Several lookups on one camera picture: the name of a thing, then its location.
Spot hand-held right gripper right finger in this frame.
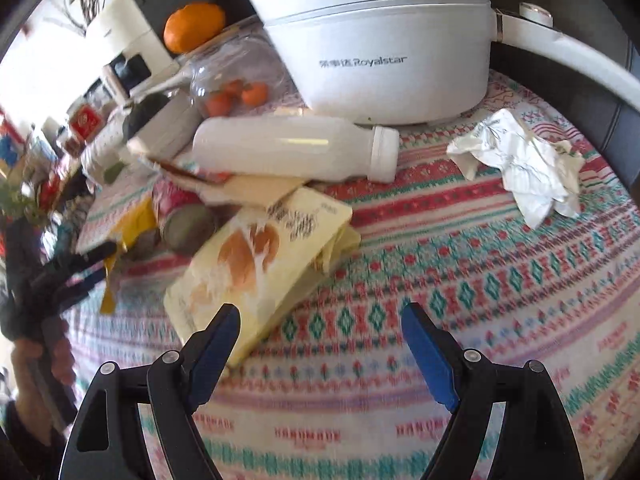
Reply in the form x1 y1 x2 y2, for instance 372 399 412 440
401 302 586 480

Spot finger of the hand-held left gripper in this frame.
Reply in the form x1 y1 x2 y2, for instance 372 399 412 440
42 241 119 283
52 266 110 312

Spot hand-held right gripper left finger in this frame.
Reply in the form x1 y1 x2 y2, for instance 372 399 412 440
59 303 242 480

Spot yellow bread bag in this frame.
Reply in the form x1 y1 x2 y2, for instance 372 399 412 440
163 186 362 368

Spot person's left forearm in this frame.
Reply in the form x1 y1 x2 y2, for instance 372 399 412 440
0 400 68 480

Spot person's left hand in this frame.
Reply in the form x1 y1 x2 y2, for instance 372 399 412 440
10 316 77 443

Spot patterned tablecloth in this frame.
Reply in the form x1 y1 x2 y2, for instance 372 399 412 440
62 67 637 480

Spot white floral cloth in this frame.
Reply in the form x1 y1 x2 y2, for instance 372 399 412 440
79 122 132 181

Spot tin can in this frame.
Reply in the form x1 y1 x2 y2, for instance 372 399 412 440
161 204 220 257

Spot red spice jar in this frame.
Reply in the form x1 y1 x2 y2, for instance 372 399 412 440
67 102 104 139

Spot white bowl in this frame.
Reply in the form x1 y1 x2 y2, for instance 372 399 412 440
127 100 203 157

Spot avocado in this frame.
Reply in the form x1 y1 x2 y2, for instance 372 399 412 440
121 94 172 137

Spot crumpled white tissue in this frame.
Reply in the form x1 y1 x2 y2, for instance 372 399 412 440
446 108 586 230

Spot plain white plastic bottle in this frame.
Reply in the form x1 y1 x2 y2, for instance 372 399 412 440
192 114 401 184

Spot white air fryer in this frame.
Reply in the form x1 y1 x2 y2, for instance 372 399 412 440
84 0 182 92

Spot glass jar with small fruits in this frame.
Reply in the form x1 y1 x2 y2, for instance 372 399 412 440
187 25 297 122

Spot dry twigs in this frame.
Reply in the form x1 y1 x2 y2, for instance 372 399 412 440
64 0 110 37

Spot orange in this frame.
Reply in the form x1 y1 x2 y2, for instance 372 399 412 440
163 2 227 55

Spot white electric pot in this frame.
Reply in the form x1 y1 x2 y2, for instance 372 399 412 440
230 0 640 127

